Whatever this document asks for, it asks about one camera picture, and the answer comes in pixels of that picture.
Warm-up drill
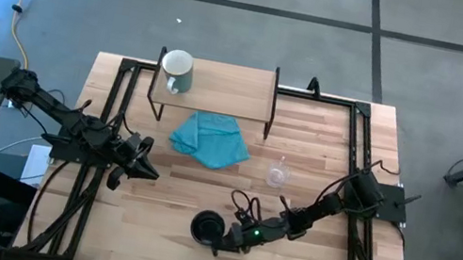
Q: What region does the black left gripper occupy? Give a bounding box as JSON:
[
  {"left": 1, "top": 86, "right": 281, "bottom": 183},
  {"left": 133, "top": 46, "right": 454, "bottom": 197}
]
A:
[{"left": 106, "top": 128, "right": 167, "bottom": 184}]

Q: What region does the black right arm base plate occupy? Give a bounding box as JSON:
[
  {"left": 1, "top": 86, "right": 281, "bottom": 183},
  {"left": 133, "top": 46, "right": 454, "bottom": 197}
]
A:
[{"left": 340, "top": 177, "right": 413, "bottom": 225}]

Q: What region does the wooden shelf black frame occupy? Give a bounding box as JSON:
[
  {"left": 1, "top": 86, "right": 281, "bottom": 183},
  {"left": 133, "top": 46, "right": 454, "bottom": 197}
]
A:
[{"left": 142, "top": 44, "right": 283, "bottom": 141}]

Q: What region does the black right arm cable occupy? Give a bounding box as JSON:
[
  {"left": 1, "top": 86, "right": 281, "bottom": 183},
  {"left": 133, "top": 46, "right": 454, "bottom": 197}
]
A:
[{"left": 226, "top": 188, "right": 268, "bottom": 226}]

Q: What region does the black table frame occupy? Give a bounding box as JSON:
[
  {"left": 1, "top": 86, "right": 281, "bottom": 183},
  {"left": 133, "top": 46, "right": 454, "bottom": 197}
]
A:
[{"left": 11, "top": 42, "right": 444, "bottom": 260}]

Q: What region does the black floor cable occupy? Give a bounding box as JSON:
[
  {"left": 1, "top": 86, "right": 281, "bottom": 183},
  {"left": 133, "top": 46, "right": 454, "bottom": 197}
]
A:
[{"left": 24, "top": 155, "right": 65, "bottom": 247}]

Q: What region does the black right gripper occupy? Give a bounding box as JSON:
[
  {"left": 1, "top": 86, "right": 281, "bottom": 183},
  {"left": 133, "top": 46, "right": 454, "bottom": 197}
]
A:
[{"left": 207, "top": 217, "right": 263, "bottom": 260}]

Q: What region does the green mug white handle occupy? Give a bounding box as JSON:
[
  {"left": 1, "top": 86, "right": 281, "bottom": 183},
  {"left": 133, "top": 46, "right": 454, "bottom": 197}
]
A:
[{"left": 155, "top": 46, "right": 199, "bottom": 99}]

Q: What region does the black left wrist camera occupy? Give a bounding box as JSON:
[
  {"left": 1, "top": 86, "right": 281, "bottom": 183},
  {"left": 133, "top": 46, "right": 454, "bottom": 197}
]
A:
[{"left": 104, "top": 164, "right": 126, "bottom": 193}]

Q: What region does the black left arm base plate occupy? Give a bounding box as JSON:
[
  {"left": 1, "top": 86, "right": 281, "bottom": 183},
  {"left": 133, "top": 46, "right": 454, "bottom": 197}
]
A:
[{"left": 48, "top": 136, "right": 115, "bottom": 171}]

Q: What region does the white floor cable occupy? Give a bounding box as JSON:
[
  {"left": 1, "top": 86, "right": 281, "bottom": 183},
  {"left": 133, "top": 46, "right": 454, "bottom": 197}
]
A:
[{"left": 0, "top": 129, "right": 42, "bottom": 171}]

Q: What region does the black bracket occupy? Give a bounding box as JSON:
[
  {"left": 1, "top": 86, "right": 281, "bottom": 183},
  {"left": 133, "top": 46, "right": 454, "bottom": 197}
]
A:
[{"left": 306, "top": 75, "right": 326, "bottom": 100}]

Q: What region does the teal cloth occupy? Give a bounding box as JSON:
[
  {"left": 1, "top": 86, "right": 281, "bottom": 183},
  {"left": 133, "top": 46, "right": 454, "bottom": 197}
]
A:
[{"left": 164, "top": 106, "right": 257, "bottom": 176}]

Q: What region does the clear glass cup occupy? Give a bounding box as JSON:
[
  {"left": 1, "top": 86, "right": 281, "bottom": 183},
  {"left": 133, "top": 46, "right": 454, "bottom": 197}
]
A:
[{"left": 263, "top": 153, "right": 295, "bottom": 191}]

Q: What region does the black speckled enamel mug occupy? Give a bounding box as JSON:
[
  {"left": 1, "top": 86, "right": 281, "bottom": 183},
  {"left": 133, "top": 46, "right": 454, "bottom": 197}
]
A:
[{"left": 187, "top": 206, "right": 230, "bottom": 250}]

